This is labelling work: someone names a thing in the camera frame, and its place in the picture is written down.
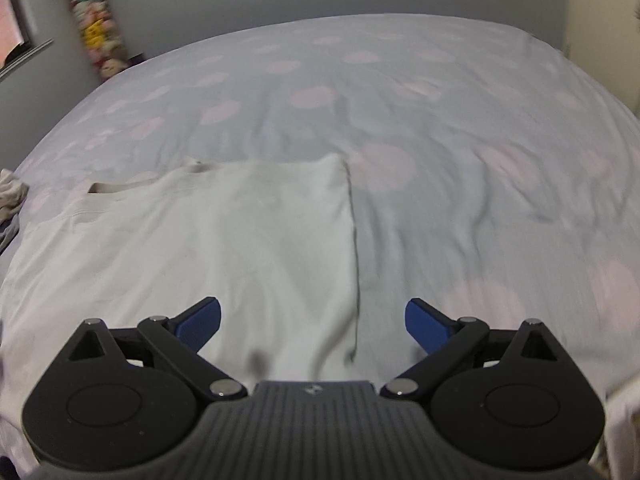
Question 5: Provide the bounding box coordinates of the white t-shirt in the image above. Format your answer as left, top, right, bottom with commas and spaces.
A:
0, 152, 362, 421

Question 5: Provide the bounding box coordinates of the grey clothes pile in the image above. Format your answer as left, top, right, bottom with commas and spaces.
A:
0, 169, 29, 252

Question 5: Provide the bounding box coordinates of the polka dot bed sheet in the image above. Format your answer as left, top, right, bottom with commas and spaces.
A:
17, 14, 639, 479

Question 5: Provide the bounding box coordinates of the plush toy tube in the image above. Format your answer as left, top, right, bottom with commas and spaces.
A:
67, 0, 129, 80

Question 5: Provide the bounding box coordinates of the window frame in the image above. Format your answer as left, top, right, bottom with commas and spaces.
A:
1, 0, 53, 80

